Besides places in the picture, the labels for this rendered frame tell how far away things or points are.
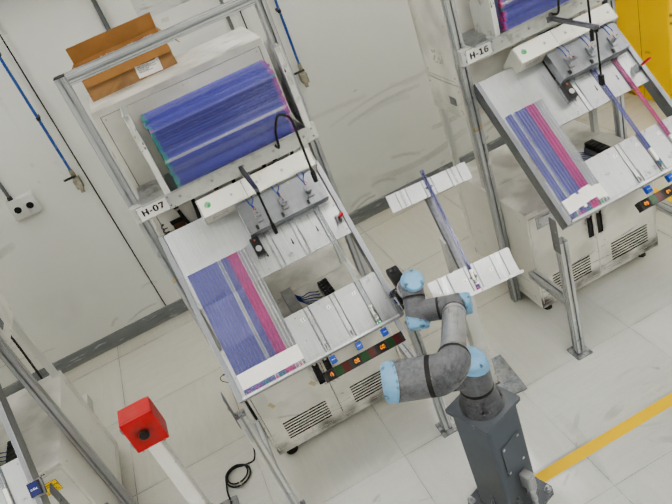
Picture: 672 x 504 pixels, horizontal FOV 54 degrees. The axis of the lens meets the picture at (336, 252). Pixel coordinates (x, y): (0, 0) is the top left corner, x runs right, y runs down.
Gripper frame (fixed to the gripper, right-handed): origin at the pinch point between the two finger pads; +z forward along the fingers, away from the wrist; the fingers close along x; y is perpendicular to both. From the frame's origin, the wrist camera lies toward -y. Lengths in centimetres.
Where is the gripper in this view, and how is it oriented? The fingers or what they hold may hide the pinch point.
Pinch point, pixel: (397, 294)
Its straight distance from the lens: 247.9
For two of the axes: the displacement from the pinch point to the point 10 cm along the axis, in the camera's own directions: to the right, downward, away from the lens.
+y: 4.8, 8.5, -2.1
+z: -0.3, 2.6, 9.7
